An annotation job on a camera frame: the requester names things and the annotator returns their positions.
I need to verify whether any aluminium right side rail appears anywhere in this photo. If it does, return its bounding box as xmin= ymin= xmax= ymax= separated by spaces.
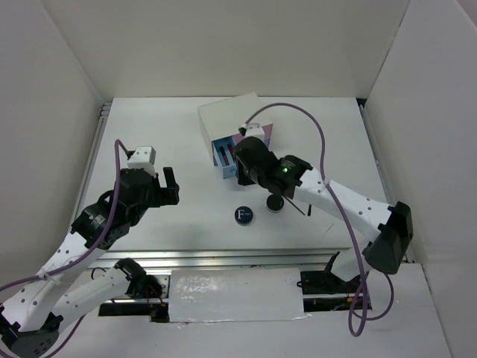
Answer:
xmin=356 ymin=98 xmax=397 ymax=206

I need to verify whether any white mini drawer cabinet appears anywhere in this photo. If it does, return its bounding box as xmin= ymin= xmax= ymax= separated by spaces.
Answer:
xmin=198 ymin=92 xmax=265 ymax=163

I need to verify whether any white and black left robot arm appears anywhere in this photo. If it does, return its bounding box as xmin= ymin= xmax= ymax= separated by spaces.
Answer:
xmin=1 ymin=167 xmax=180 ymax=357

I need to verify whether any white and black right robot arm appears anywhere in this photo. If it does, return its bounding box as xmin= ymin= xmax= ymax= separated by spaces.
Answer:
xmin=235 ymin=137 xmax=414 ymax=292

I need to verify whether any thin black eyeliner brush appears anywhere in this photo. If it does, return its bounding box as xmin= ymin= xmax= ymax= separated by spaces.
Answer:
xmin=282 ymin=196 xmax=306 ymax=216

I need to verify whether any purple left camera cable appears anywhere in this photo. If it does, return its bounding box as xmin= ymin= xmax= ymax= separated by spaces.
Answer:
xmin=0 ymin=139 xmax=131 ymax=358

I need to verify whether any light blue small drawer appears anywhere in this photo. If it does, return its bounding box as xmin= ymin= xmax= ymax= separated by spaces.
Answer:
xmin=212 ymin=136 xmax=237 ymax=179

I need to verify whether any pink drawer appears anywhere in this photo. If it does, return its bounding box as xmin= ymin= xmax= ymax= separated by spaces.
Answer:
xmin=232 ymin=123 xmax=273 ymax=144

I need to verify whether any white glossy cover sheet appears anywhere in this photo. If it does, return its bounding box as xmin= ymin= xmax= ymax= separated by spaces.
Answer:
xmin=168 ymin=268 xmax=305 ymax=323

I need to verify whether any navy round compact with F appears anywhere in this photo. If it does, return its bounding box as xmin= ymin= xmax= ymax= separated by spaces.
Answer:
xmin=234 ymin=206 xmax=254 ymax=226

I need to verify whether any black red lip liner pencil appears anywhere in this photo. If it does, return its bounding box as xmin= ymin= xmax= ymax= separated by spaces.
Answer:
xmin=227 ymin=143 xmax=236 ymax=161

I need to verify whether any aluminium front rail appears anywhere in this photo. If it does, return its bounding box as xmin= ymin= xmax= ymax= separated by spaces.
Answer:
xmin=89 ymin=248 xmax=347 ymax=270

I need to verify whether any aluminium rail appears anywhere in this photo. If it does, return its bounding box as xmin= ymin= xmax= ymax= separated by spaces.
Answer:
xmin=356 ymin=98 xmax=397 ymax=206
xmin=89 ymin=248 xmax=347 ymax=270
xmin=78 ymin=102 xmax=112 ymax=204

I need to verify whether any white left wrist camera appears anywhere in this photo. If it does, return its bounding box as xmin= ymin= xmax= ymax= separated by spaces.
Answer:
xmin=127 ymin=146 xmax=156 ymax=177

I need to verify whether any black round powder jar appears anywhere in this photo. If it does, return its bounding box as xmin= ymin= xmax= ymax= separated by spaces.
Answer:
xmin=265 ymin=195 xmax=285 ymax=213

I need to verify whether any aluminium left side rail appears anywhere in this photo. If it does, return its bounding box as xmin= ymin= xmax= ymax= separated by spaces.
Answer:
xmin=78 ymin=102 xmax=112 ymax=204

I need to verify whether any dark red lipstick tube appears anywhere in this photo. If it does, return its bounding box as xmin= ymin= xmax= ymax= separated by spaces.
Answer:
xmin=219 ymin=146 xmax=230 ymax=166

